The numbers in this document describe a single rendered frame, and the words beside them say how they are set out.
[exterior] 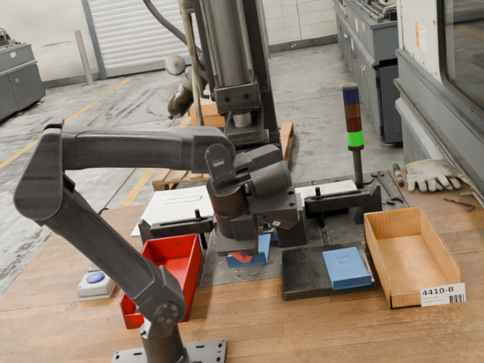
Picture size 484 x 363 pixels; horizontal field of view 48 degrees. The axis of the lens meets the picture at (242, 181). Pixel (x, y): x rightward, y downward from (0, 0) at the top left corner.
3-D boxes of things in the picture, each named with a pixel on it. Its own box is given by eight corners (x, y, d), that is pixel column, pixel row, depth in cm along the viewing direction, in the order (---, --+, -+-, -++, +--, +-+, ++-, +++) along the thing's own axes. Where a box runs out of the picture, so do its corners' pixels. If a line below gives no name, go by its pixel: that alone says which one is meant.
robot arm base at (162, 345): (104, 317, 93) (92, 344, 87) (219, 304, 91) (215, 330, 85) (116, 355, 96) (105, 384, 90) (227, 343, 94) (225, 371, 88)
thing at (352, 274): (334, 294, 99) (333, 280, 98) (322, 253, 113) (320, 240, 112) (373, 288, 98) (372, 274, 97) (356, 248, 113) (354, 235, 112)
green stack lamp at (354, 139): (348, 147, 132) (347, 134, 131) (346, 142, 136) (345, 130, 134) (364, 145, 132) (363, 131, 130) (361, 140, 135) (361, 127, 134)
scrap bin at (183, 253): (126, 329, 103) (118, 302, 101) (152, 262, 126) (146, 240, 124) (188, 322, 102) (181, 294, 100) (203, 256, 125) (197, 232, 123)
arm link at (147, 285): (187, 289, 92) (42, 152, 79) (194, 310, 86) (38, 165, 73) (160, 312, 92) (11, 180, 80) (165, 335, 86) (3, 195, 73)
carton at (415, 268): (390, 314, 95) (387, 275, 92) (366, 245, 119) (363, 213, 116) (466, 305, 94) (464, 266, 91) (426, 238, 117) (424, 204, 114)
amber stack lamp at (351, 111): (346, 119, 130) (344, 105, 128) (343, 115, 133) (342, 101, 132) (361, 117, 129) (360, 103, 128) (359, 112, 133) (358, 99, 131)
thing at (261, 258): (227, 271, 98) (225, 256, 97) (237, 239, 112) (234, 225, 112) (266, 267, 97) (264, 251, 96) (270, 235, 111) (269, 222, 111)
